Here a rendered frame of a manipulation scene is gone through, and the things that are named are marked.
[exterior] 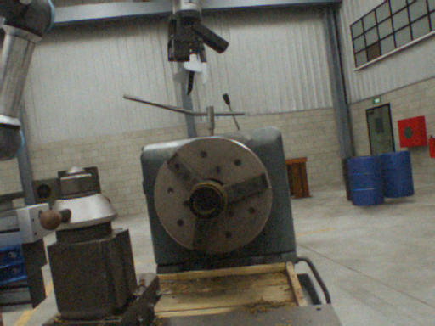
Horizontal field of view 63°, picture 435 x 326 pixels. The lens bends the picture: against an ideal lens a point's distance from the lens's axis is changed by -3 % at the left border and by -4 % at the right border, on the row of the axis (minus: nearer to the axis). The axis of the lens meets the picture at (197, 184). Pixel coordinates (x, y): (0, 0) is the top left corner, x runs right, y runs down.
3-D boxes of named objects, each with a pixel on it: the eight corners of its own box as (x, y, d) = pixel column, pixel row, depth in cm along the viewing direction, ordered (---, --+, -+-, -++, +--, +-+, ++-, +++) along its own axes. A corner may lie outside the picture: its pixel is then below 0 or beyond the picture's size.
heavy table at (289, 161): (273, 195, 1052) (268, 160, 1047) (287, 193, 1058) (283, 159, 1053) (296, 199, 893) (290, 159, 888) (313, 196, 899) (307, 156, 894)
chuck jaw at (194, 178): (198, 193, 101) (166, 164, 101) (211, 180, 100) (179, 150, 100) (192, 198, 90) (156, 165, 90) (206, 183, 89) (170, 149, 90)
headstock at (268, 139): (181, 230, 176) (170, 149, 174) (282, 219, 169) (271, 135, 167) (147, 266, 117) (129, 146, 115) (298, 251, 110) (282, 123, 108)
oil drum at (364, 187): (346, 205, 709) (341, 160, 704) (372, 199, 717) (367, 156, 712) (363, 207, 650) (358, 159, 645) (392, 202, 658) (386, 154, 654)
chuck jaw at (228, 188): (221, 182, 99) (263, 170, 98) (226, 200, 100) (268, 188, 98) (217, 186, 89) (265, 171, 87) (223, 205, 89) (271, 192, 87)
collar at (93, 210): (68, 221, 46) (64, 197, 46) (127, 214, 45) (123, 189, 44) (31, 233, 38) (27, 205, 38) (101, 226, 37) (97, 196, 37)
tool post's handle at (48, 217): (60, 225, 38) (57, 206, 38) (77, 222, 38) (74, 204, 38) (36, 233, 34) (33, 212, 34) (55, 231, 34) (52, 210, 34)
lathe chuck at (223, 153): (164, 246, 109) (159, 140, 107) (271, 246, 105) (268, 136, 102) (156, 254, 100) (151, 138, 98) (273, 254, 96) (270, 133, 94)
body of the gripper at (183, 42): (167, 64, 99) (166, 20, 99) (197, 65, 102) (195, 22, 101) (174, 56, 92) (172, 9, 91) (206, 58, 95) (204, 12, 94)
